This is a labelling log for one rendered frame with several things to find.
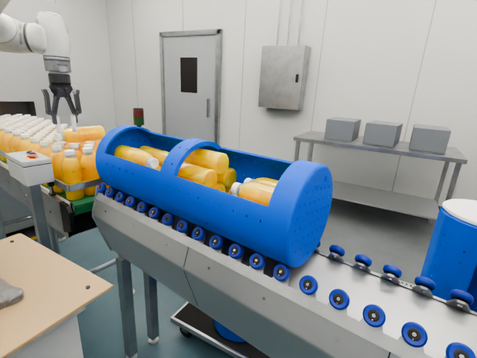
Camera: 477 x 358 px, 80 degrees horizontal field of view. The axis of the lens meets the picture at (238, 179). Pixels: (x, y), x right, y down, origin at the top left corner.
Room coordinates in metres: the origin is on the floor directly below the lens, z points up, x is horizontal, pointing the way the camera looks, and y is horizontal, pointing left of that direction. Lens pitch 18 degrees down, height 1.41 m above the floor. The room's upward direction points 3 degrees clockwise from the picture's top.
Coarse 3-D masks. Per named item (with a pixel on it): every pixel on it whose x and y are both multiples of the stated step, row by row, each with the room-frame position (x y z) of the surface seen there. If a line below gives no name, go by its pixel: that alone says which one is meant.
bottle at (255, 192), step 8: (240, 184) 0.77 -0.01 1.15; (248, 184) 0.74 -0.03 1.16; (256, 184) 0.73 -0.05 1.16; (264, 184) 0.74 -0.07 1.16; (240, 192) 0.74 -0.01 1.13; (248, 192) 0.72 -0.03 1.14; (256, 192) 0.71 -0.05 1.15; (264, 192) 0.70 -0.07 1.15; (272, 192) 0.69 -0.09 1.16; (256, 200) 0.70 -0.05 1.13; (264, 200) 0.69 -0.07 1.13
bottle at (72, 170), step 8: (64, 160) 1.16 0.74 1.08; (72, 160) 1.17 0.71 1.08; (64, 168) 1.15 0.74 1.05; (72, 168) 1.15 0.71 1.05; (80, 168) 1.19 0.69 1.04; (64, 176) 1.15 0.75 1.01; (72, 176) 1.15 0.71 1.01; (80, 176) 1.18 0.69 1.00; (72, 192) 1.15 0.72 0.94; (80, 192) 1.17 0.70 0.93
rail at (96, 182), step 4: (88, 180) 1.19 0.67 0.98; (92, 180) 1.20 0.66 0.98; (96, 180) 1.22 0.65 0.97; (100, 180) 1.23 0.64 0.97; (72, 184) 1.14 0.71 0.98; (76, 184) 1.15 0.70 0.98; (80, 184) 1.16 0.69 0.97; (84, 184) 1.18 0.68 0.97; (88, 184) 1.19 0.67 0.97; (92, 184) 1.20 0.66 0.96; (96, 184) 1.21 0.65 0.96; (72, 188) 1.13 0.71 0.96; (76, 188) 1.15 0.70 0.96; (80, 188) 1.16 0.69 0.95
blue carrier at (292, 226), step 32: (128, 128) 1.16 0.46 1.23; (96, 160) 1.09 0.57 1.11; (256, 160) 0.92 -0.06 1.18; (128, 192) 1.01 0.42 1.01; (160, 192) 0.85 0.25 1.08; (192, 192) 0.76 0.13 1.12; (224, 192) 0.70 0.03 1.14; (288, 192) 0.62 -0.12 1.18; (320, 192) 0.71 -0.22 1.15; (224, 224) 0.70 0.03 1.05; (256, 224) 0.63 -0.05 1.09; (288, 224) 0.58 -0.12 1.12; (320, 224) 0.74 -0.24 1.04; (288, 256) 0.59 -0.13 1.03
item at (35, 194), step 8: (32, 192) 1.11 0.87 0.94; (40, 192) 1.13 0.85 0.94; (32, 200) 1.10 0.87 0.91; (40, 200) 1.13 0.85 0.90; (32, 208) 1.11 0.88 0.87; (40, 208) 1.12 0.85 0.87; (40, 216) 1.12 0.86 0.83; (40, 224) 1.11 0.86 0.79; (40, 232) 1.11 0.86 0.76; (48, 232) 1.13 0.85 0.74; (40, 240) 1.10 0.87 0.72; (48, 240) 1.13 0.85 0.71; (48, 248) 1.12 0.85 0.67
